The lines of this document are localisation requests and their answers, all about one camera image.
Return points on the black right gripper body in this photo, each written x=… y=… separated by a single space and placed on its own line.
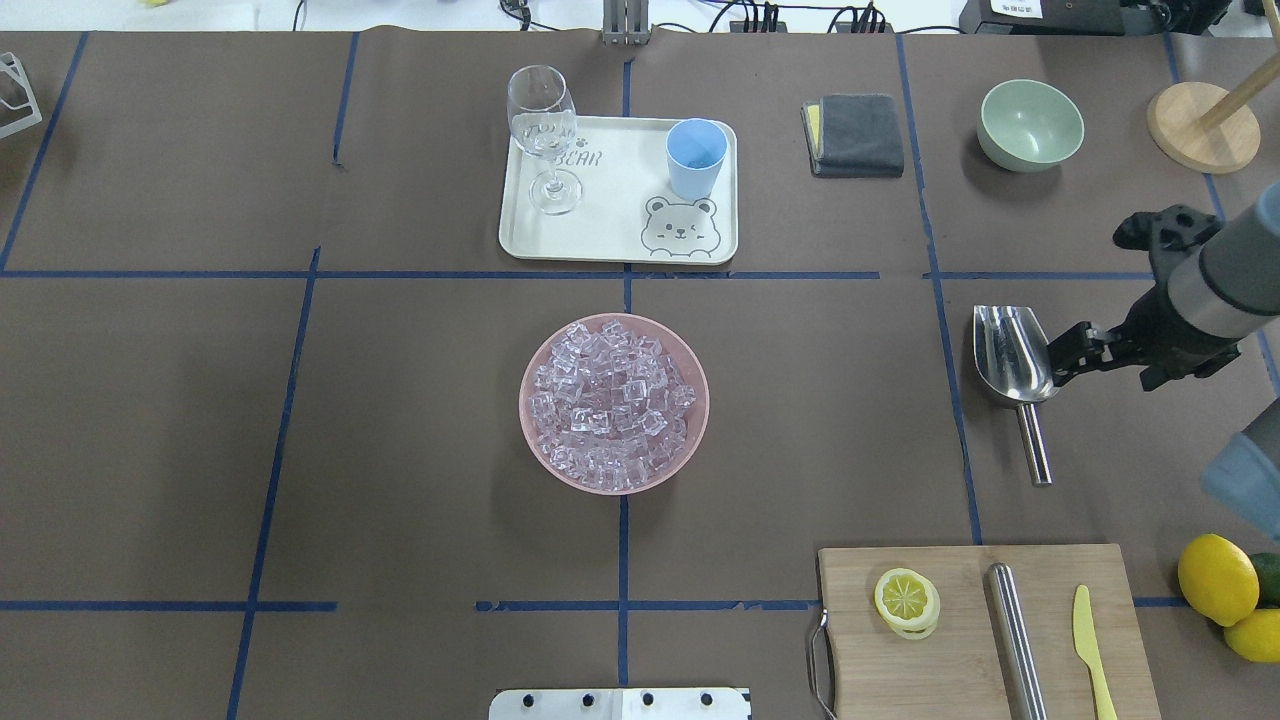
x=1168 y=327

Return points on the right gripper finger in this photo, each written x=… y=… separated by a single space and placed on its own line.
x=1068 y=364
x=1082 y=336

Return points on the steel ice scoop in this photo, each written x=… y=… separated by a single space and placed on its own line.
x=1011 y=356

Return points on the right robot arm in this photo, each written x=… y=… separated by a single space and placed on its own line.
x=1215 y=283

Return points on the blue plastic cup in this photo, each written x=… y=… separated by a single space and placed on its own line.
x=695 y=151

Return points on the pink bowl of ice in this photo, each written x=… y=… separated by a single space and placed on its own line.
x=614 y=404

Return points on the wooden mug tree stand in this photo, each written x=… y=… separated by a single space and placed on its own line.
x=1206 y=128

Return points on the green bowl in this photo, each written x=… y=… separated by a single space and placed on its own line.
x=1026 y=126

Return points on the yellow lemon front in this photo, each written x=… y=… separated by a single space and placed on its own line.
x=1218 y=580

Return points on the yellow lemon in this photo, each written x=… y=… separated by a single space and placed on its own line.
x=1218 y=580
x=1256 y=638

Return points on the green avocado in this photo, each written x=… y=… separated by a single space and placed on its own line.
x=1266 y=565

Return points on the yellow plastic knife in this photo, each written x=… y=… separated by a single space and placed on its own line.
x=1087 y=649

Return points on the lemon slice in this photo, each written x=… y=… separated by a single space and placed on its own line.
x=908 y=603

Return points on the grey folded cloth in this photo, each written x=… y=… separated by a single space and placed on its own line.
x=854 y=136

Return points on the yellow lemon back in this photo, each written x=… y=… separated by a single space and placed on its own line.
x=1256 y=638

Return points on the wooden cutting board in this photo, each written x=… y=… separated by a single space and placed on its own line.
x=957 y=672

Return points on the steel rolling pin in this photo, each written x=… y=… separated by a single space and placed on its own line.
x=1021 y=678

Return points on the cream serving tray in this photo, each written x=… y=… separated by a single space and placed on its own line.
x=628 y=214

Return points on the clear wine glass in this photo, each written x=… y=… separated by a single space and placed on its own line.
x=543 y=122

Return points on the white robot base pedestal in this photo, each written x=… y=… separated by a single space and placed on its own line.
x=623 y=703

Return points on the white wire cup rack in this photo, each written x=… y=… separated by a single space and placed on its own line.
x=19 y=107

